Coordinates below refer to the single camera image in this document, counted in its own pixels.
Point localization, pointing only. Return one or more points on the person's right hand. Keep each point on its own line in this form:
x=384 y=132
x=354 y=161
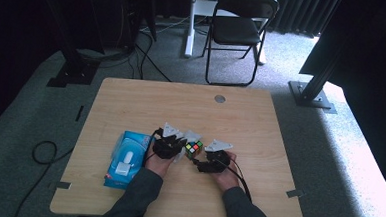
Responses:
x=227 y=180

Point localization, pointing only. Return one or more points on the person's left hand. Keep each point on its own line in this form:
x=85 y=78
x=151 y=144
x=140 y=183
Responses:
x=158 y=165

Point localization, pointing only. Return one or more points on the dark pleated curtain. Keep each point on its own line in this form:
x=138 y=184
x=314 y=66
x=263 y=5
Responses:
x=296 y=13

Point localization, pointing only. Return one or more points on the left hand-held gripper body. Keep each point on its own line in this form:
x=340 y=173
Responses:
x=165 y=147

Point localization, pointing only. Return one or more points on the black tape strip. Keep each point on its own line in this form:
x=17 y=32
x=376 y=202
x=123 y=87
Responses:
x=79 y=113

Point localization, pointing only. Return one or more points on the dark cloth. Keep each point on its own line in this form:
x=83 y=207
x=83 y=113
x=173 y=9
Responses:
x=374 y=48

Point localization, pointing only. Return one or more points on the round grey grommet cap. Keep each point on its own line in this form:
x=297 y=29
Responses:
x=220 y=99

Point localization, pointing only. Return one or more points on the black metal stand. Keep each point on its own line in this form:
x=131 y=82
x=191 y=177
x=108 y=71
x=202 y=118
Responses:
x=310 y=94
x=74 y=70

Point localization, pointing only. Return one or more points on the blue wet wipe pack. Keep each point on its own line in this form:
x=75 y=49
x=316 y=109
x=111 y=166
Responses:
x=128 y=161

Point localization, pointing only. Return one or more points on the black folding chair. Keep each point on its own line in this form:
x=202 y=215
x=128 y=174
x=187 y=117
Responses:
x=233 y=30

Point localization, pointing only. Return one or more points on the white wet wipe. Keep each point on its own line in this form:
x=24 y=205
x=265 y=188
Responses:
x=192 y=135

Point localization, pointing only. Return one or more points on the multicoloured puzzle cube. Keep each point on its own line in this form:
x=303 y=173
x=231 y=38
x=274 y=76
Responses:
x=194 y=149

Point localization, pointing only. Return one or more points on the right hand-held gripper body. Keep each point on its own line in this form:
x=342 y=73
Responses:
x=218 y=160

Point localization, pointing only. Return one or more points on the dark equipment rack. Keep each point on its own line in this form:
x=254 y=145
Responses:
x=136 y=12

